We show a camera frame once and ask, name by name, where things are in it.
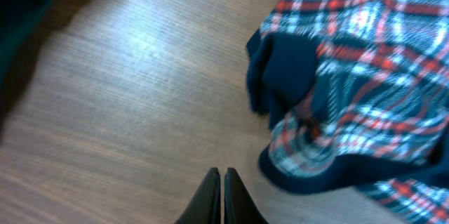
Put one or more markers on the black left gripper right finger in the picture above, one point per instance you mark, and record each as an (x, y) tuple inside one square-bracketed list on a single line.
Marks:
[(239, 206)]

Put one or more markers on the red blue plaid garment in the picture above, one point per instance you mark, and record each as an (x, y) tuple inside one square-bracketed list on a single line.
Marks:
[(357, 95)]

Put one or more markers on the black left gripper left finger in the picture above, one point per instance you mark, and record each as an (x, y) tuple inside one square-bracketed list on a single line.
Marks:
[(205, 205)]

